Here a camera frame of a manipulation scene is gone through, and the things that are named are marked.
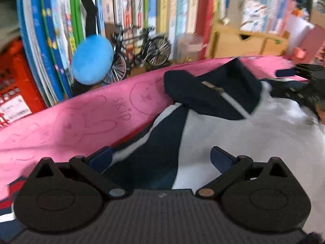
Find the white paper sheet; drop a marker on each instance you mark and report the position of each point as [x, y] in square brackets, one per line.
[299, 30]

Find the wooden drawer organizer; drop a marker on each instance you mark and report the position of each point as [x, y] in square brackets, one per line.
[243, 43]

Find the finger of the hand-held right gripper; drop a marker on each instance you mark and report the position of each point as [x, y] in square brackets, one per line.
[287, 89]
[283, 73]

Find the navy and white jacket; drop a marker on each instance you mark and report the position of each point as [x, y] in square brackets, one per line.
[254, 137]

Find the tan cardboard piece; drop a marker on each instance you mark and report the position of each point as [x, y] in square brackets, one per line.
[234, 9]

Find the white patterned box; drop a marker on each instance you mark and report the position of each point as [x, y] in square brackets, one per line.
[254, 15]

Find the row of children's storybooks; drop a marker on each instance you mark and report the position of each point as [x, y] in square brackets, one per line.
[165, 7]

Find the row of tall blue picture books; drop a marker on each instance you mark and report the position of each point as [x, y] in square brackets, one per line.
[45, 30]

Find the blue plush ball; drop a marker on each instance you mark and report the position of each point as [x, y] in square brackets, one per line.
[91, 59]

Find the pink printed mat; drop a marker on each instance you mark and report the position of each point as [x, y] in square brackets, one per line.
[63, 122]

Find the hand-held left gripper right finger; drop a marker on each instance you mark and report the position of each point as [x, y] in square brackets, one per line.
[222, 157]

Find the large red plastic crate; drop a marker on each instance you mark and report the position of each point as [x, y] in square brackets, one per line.
[17, 86]

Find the miniature black bicycle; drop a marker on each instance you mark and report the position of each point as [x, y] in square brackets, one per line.
[142, 53]

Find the clear plastic cup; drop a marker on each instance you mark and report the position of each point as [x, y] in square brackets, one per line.
[189, 47]

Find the row of pastel slanted books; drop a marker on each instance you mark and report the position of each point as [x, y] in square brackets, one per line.
[274, 0]

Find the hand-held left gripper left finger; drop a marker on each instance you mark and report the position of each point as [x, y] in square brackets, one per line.
[101, 157]

